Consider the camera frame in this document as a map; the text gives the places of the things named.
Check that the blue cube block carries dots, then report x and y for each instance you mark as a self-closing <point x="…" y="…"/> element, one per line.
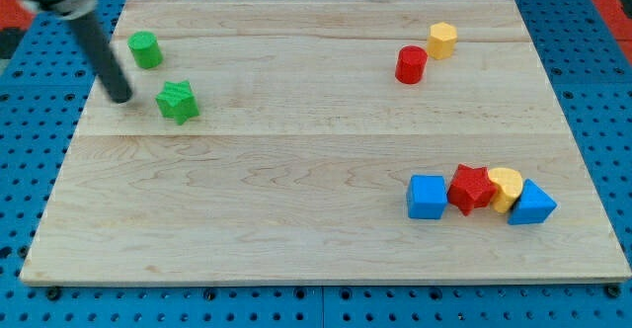
<point x="426" y="197"/>

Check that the green star block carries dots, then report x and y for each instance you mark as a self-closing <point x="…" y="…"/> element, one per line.
<point x="177" y="101"/>

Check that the red star block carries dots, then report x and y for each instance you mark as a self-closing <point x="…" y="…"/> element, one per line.
<point x="470" y="188"/>

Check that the wooden board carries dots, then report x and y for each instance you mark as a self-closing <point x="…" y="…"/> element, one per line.
<point x="295" y="171"/>

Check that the red cylinder block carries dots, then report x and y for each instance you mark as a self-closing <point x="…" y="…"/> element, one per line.
<point x="411" y="64"/>

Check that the yellow hexagon block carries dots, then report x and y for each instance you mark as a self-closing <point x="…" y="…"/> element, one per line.
<point x="442" y="40"/>

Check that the green cylinder block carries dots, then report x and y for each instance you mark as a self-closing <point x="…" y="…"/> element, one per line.
<point x="145" y="49"/>

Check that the yellow heart block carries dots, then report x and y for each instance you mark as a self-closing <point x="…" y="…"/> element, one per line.
<point x="509" y="185"/>

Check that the blue triangle block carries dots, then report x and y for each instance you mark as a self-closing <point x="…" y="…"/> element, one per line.
<point x="533" y="205"/>

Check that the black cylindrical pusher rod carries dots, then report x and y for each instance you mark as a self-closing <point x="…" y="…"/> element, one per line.
<point x="95" y="44"/>

